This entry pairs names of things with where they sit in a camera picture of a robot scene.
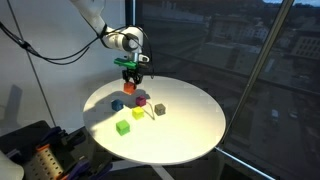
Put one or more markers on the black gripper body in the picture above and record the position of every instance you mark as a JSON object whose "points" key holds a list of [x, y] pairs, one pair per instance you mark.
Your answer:
{"points": [[132, 74]]}

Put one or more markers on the green block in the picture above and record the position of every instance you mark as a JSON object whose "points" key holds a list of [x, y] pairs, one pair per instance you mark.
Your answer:
{"points": [[123, 128]]}

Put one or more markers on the vertical window frame post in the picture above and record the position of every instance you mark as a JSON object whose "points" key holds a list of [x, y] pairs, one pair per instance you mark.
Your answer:
{"points": [[130, 13]]}

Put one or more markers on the black clamp with orange tips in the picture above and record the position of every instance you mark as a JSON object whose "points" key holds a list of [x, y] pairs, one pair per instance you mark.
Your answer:
{"points": [[53, 135], [85, 168]]}

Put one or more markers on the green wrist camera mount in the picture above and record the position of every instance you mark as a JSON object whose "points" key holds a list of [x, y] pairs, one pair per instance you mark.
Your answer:
{"points": [[125, 62]]}

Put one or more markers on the magenta block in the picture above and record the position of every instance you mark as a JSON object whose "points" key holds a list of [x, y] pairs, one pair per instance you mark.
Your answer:
{"points": [[141, 101]]}

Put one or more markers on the white table pedestal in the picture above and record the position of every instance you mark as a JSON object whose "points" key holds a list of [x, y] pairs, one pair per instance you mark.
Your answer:
{"points": [[163, 172]]}

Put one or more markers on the white rounded object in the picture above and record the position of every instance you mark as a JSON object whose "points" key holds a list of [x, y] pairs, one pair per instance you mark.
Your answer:
{"points": [[10, 168]]}

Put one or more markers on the window sill frame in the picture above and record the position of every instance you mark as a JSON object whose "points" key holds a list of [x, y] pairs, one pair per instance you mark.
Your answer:
{"points": [[243, 163]]}

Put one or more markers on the orange block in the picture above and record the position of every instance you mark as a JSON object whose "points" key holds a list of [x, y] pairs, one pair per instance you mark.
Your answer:
{"points": [[129, 88]]}

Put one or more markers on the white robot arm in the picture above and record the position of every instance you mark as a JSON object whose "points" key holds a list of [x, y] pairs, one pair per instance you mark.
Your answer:
{"points": [[116, 38]]}

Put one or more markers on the blue block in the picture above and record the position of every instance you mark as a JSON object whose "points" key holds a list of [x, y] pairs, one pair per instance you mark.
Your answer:
{"points": [[117, 105]]}

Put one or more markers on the perforated metal board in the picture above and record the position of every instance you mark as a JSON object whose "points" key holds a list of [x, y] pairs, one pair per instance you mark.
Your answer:
{"points": [[45, 165]]}

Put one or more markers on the yellow-green block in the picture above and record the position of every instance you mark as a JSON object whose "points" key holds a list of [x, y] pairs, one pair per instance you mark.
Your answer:
{"points": [[138, 113]]}

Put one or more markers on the slanted window mullion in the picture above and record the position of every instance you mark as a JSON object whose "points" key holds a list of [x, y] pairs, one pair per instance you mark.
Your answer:
{"points": [[256, 71]]}

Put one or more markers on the grey block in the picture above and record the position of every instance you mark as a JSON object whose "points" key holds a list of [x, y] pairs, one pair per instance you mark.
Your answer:
{"points": [[160, 109]]}

